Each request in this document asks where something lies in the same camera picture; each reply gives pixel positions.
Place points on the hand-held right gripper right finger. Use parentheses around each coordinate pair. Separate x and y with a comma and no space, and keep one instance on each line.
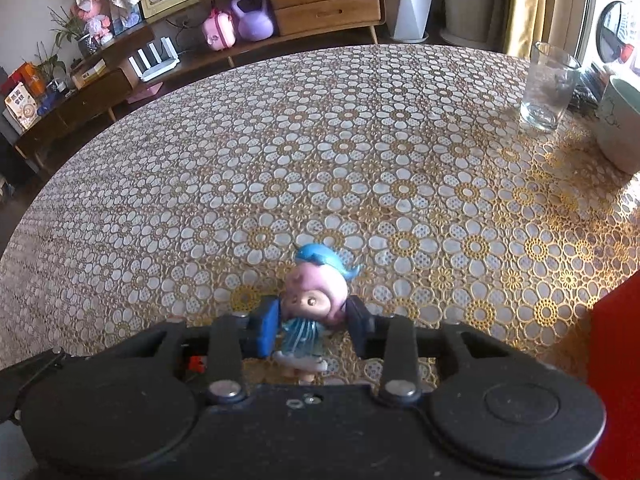
(357,325)

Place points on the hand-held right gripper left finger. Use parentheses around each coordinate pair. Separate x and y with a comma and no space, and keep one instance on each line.
(267,325)

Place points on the pink pig figurine blue hat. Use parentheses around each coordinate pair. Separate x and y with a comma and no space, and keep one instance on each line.
(312,295)

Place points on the red cardboard box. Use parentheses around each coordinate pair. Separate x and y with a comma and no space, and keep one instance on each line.
(617,385)

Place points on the printed snack box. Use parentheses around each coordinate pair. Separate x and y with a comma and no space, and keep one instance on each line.
(21,106)

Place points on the white router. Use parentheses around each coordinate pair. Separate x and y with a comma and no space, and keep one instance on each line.
(154,62)

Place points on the orange box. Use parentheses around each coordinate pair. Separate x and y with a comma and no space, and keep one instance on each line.
(27,77)

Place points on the pink toy case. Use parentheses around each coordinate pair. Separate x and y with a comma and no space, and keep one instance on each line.
(219,30)

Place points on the clear drinking glass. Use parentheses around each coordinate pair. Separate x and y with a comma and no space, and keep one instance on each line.
(547,90)

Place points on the purple kettlebell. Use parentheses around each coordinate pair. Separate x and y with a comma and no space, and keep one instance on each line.
(252,17)

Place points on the wooden tv cabinet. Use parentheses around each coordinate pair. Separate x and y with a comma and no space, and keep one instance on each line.
(325,7)

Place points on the white planter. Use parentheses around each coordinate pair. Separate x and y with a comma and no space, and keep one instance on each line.
(412,7)

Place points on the mint green mug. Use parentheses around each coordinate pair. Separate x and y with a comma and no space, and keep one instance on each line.
(620,125)

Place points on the small plant in vase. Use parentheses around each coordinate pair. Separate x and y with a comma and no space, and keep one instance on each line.
(75,35)

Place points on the white standing air conditioner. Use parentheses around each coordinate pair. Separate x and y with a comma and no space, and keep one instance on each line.
(475,0)

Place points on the pink doll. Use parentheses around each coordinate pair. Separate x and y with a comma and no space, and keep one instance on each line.
(94,17)

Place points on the yellow curtain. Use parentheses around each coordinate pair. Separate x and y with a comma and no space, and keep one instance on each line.
(525,5)

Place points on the washing machine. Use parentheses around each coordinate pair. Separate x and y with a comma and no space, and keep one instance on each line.
(612,15)

